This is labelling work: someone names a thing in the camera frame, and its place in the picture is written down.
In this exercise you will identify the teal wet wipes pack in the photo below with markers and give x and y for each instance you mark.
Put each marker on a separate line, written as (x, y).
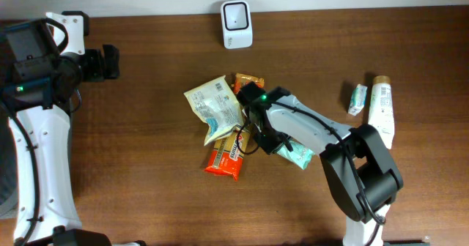
(300, 154)

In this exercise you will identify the white tube with cork cap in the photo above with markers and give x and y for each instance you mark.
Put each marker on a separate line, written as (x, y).
(381, 112)

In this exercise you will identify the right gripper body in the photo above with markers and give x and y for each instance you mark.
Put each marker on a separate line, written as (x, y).
(270, 140)

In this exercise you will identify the grey plastic mesh basket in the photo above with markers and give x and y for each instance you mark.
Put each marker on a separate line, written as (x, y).
(9, 180)

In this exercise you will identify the white snack bag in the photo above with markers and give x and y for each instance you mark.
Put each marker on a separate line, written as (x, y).
(217, 106)

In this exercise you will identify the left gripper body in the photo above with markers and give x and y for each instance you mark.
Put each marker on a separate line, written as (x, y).
(93, 65)

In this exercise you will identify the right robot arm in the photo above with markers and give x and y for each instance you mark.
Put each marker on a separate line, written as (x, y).
(361, 174)

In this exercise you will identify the orange spaghetti package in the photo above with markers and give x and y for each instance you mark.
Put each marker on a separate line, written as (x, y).
(226, 158)

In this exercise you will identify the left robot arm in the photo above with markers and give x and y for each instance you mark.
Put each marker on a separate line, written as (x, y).
(43, 62)

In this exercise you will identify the small teal tissue pack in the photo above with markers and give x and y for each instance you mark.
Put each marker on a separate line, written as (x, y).
(357, 100)

